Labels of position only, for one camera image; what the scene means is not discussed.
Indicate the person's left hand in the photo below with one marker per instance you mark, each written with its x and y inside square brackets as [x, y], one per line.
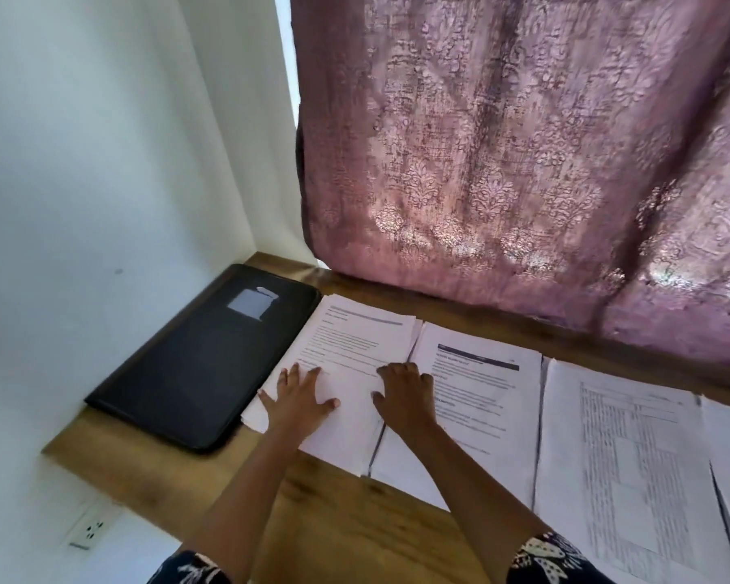
[296, 407]

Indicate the person's right hand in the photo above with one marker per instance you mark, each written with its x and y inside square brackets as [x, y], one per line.
[404, 401]

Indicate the grey-header text paper pile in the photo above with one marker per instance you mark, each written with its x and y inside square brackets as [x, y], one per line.
[341, 340]

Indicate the dark-header text paper pile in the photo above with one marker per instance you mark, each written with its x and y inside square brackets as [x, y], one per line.
[487, 407]

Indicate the black folder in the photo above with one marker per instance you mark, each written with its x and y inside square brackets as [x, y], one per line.
[201, 359]

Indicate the table-print paper pile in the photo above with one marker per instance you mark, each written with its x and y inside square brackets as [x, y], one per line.
[633, 468]

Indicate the person's left forearm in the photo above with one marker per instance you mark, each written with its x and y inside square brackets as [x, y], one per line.
[237, 511]

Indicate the person's right forearm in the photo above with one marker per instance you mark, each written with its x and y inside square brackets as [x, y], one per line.
[475, 492]

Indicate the pink patterned curtain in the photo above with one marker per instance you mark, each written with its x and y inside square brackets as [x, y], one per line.
[535, 140]

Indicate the white curtain lining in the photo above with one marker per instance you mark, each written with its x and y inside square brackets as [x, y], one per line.
[237, 115]

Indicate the white wall socket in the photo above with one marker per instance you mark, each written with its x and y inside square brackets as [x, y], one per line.
[93, 526]

